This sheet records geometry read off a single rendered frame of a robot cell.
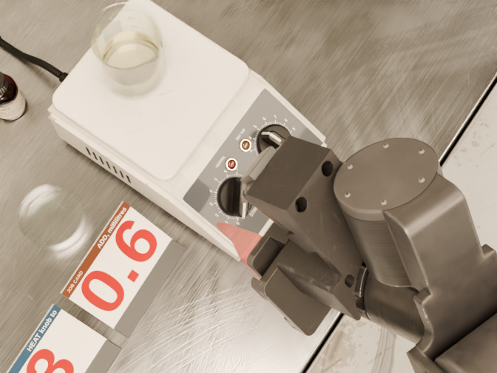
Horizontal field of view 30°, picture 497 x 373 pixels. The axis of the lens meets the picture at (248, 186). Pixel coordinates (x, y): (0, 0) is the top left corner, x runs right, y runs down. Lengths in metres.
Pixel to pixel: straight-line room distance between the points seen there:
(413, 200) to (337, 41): 0.41
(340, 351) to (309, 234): 0.29
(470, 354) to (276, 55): 0.44
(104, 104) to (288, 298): 0.25
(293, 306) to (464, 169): 0.29
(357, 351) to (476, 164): 0.20
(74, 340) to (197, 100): 0.22
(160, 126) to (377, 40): 0.24
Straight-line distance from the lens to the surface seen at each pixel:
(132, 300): 0.79
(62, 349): 0.78
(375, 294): 0.55
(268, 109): 0.77
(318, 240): 0.52
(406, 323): 0.54
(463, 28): 0.89
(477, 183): 0.84
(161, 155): 0.73
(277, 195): 0.50
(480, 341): 0.49
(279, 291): 0.59
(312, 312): 0.61
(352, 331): 0.79
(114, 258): 0.78
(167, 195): 0.74
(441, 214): 0.47
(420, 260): 0.47
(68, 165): 0.83
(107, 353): 0.79
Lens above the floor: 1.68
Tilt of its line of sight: 74 degrees down
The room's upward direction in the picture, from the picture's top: 4 degrees clockwise
